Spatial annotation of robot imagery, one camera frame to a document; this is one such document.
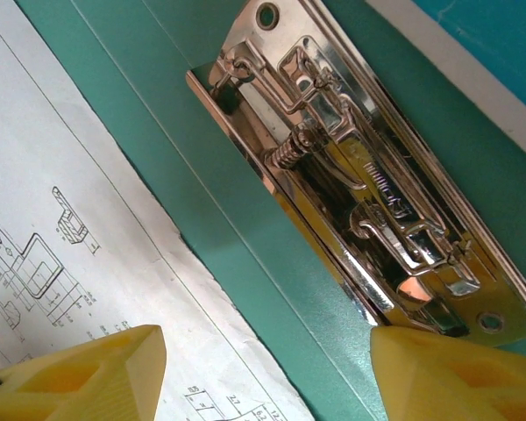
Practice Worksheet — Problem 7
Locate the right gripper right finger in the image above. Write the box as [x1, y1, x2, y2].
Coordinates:
[370, 326, 526, 421]

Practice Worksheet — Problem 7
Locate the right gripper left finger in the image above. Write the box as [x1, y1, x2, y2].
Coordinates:
[0, 324, 167, 421]

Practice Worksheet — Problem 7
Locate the teal paper folder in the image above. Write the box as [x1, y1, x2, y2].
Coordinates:
[15, 0, 526, 421]

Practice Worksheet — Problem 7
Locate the white technical drawing paper sheet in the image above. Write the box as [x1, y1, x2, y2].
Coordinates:
[0, 0, 315, 421]

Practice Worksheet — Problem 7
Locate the chrome folder clip mechanism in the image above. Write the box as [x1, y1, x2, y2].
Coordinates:
[185, 0, 526, 341]

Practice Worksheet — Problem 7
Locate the blue flat board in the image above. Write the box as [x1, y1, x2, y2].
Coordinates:
[414, 0, 526, 119]

